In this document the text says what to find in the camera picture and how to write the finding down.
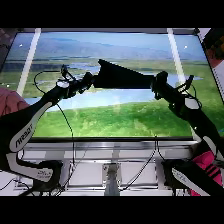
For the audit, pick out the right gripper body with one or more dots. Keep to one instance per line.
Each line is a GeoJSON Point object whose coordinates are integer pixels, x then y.
{"type": "Point", "coordinates": [160, 85]}

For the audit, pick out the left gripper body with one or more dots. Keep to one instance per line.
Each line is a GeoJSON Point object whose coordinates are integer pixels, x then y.
{"type": "Point", "coordinates": [85, 81]}

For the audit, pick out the black garment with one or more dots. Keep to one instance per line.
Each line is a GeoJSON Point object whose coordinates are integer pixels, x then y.
{"type": "Point", "coordinates": [120, 77]}

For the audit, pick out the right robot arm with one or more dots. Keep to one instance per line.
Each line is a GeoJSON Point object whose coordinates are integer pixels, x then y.
{"type": "Point", "coordinates": [196, 116]}

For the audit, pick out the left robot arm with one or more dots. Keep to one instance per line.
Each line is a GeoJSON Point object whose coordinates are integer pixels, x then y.
{"type": "Point", "coordinates": [23, 123]}

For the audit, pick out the white garment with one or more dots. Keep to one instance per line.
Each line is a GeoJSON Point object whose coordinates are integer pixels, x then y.
{"type": "Point", "coordinates": [220, 80]}

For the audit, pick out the red garment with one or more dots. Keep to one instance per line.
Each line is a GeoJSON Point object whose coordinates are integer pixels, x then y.
{"type": "Point", "coordinates": [217, 62]}

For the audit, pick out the dark checked garment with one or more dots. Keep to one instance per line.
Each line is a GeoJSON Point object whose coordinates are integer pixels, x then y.
{"type": "Point", "coordinates": [215, 43]}

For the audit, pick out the maroon garment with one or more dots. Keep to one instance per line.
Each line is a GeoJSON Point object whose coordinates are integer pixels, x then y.
{"type": "Point", "coordinates": [10, 101]}

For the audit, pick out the pink garment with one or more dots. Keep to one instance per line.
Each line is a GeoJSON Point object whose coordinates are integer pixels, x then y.
{"type": "Point", "coordinates": [208, 165]}

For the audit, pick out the silver frame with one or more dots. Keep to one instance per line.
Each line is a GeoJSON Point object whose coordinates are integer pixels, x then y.
{"type": "Point", "coordinates": [113, 156]}

